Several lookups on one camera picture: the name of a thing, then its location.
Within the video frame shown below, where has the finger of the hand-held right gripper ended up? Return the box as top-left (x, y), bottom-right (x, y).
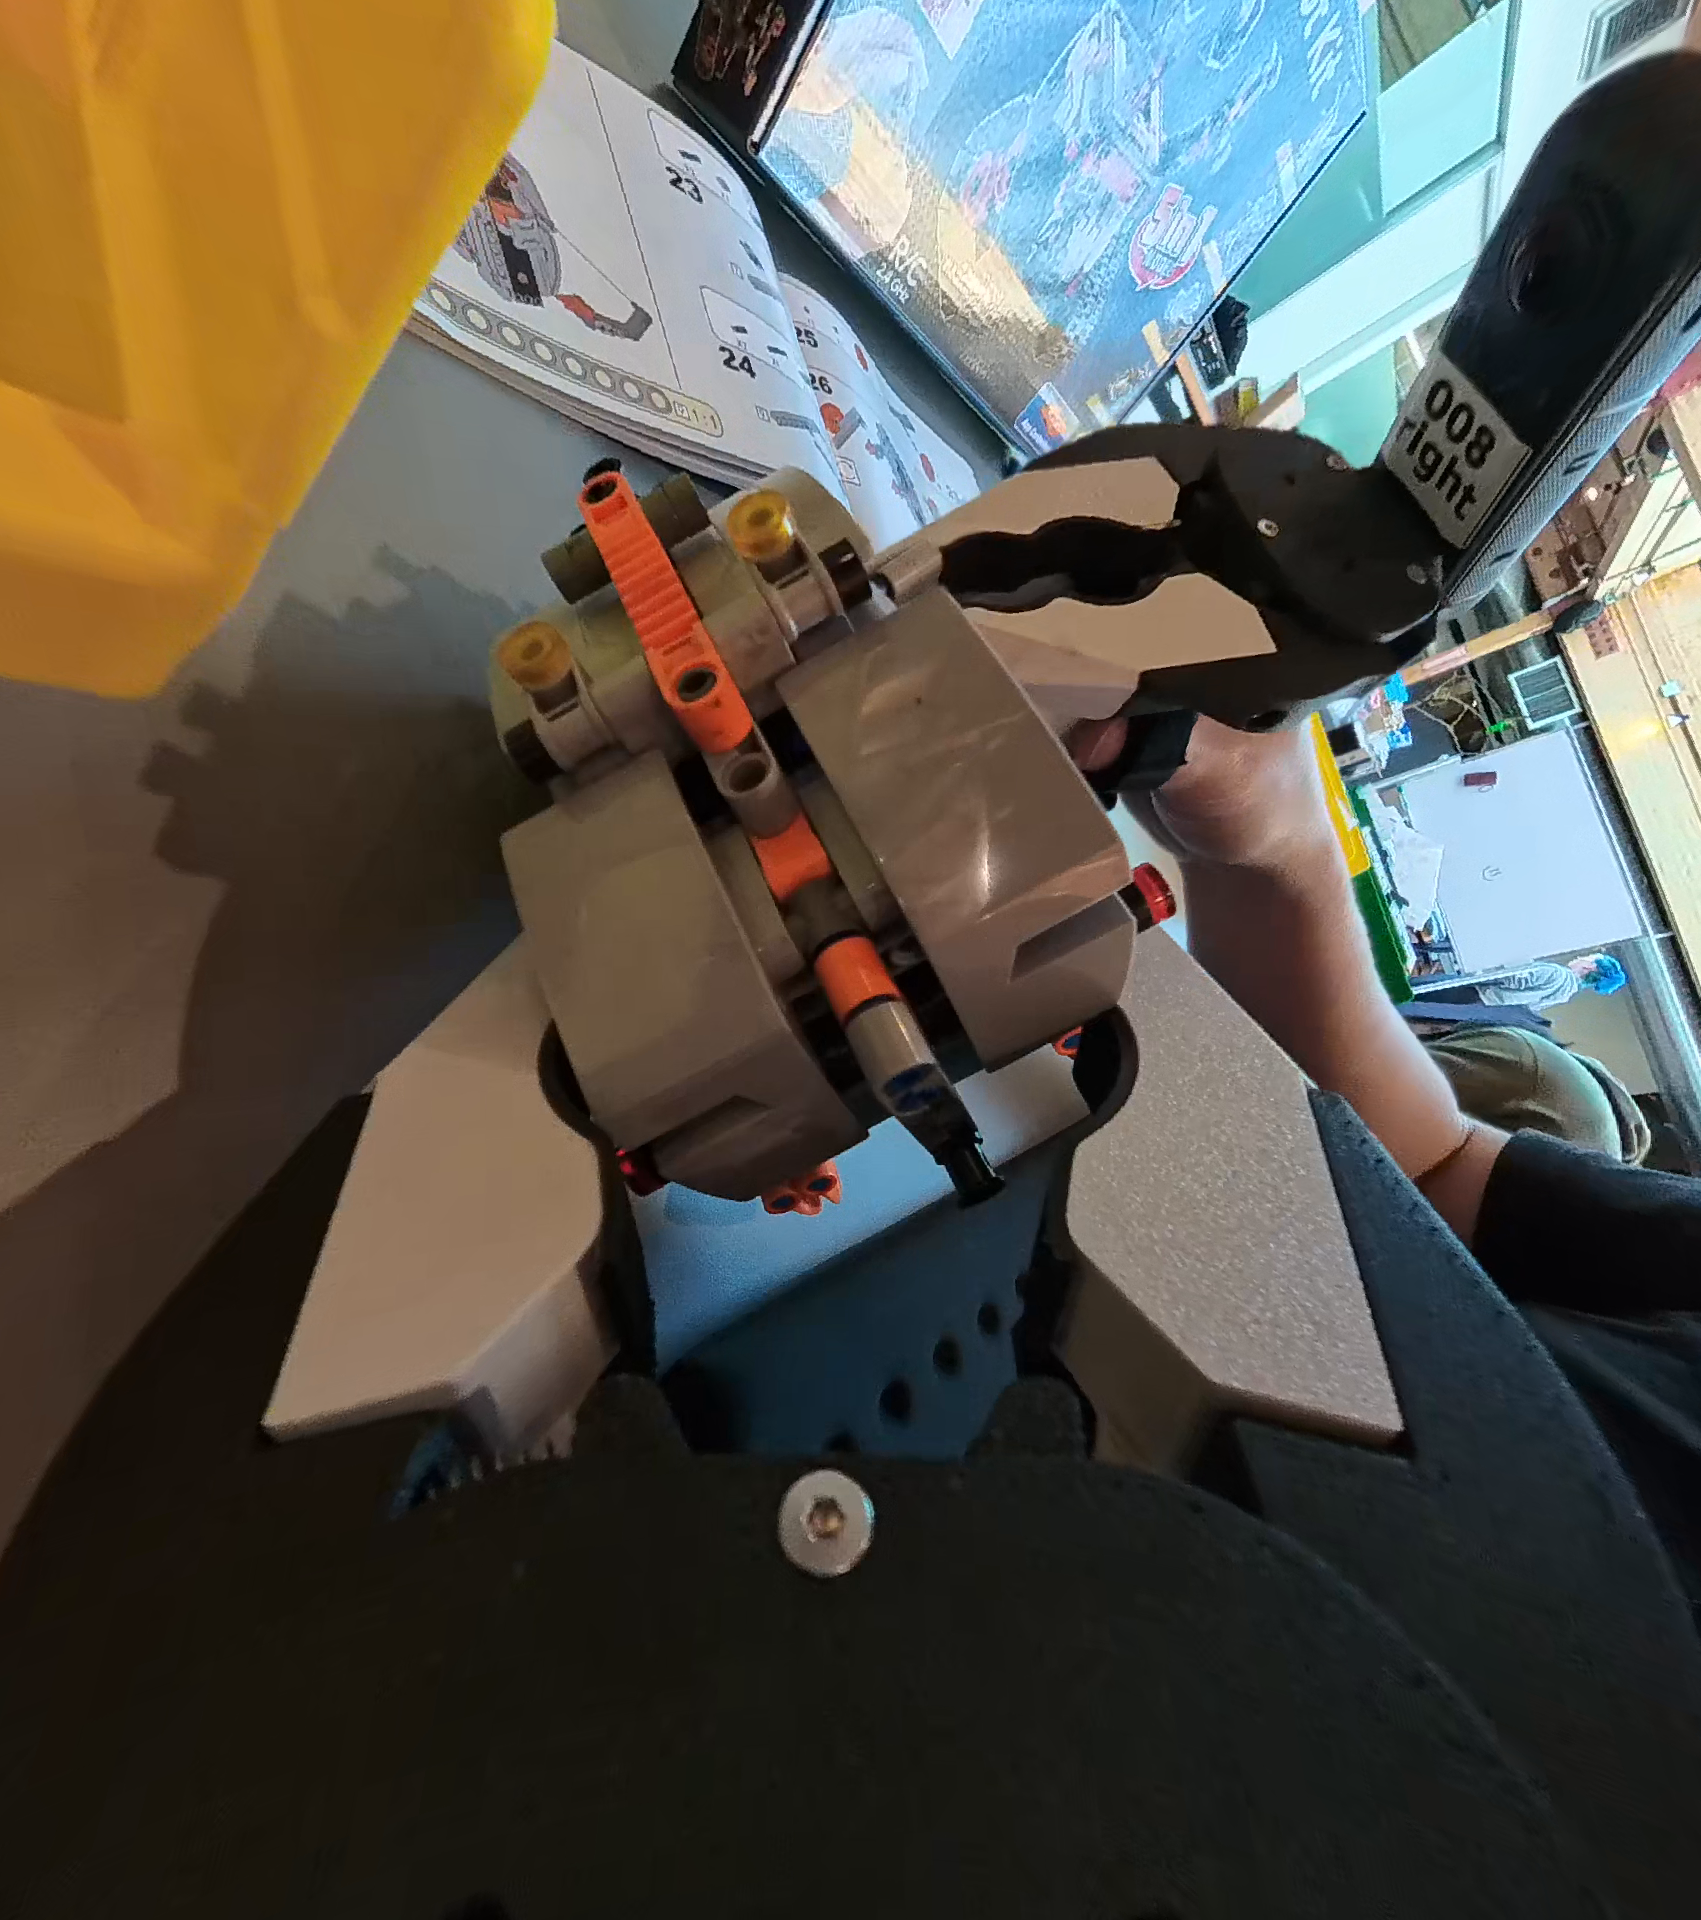
top-left (958, 574), bottom-right (1282, 725)
top-left (932, 452), bottom-right (1203, 587)

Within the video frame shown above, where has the white cabinet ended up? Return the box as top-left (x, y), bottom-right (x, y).
top-left (1405, 730), bottom-right (1647, 977)

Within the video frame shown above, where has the green plastic bin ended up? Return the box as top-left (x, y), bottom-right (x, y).
top-left (1307, 720), bottom-right (1415, 1000)

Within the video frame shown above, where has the grey toy robot model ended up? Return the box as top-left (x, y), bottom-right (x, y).
top-left (491, 464), bottom-right (1178, 1220)

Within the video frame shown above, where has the black perforated board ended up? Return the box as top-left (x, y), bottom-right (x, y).
top-left (647, 1162), bottom-right (1076, 1459)

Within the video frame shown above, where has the person's right forearm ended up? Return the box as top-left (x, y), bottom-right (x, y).
top-left (1180, 809), bottom-right (1519, 1254)

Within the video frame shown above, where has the person's right hand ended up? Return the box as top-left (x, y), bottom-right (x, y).
top-left (1073, 707), bottom-right (1344, 887)

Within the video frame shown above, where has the open instruction booklet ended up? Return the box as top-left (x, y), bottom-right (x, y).
top-left (406, 35), bottom-right (987, 549)

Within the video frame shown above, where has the yellow plastic bin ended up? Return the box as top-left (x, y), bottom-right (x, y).
top-left (0, 0), bottom-right (559, 700)

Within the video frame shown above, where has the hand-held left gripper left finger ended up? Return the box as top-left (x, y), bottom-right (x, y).
top-left (262, 952), bottom-right (644, 1449)

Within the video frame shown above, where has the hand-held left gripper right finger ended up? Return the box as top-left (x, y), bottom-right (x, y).
top-left (1043, 925), bottom-right (1407, 1482)

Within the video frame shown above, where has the dark blue toy set box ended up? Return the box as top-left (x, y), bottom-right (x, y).
top-left (670, 0), bottom-right (1376, 460)

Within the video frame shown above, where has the person's black shirt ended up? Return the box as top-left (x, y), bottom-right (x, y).
top-left (1473, 1132), bottom-right (1701, 1920)

